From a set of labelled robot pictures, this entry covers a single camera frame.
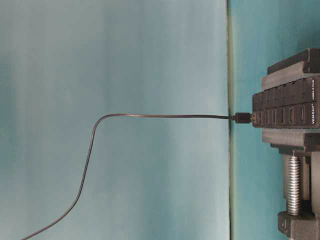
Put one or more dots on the black multi-port USB hub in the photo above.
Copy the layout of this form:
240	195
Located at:
294	105

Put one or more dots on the black bench vise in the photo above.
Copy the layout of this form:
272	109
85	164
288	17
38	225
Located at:
300	150

